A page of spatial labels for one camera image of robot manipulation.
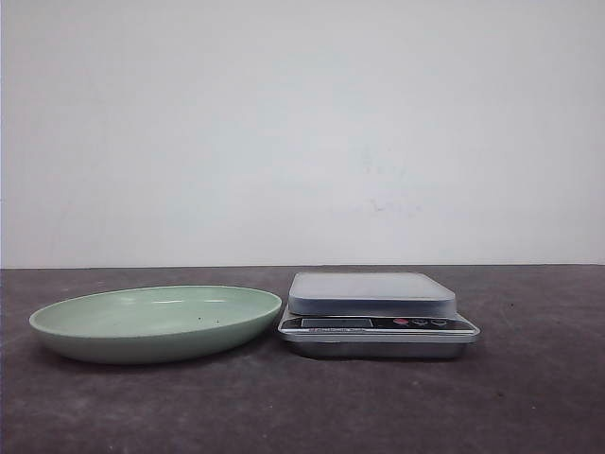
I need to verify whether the green oval plate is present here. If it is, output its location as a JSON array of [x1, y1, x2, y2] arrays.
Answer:
[[29, 285, 282, 364]]

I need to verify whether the silver digital kitchen scale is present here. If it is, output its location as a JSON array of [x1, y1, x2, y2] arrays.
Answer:
[[278, 271, 480, 358]]

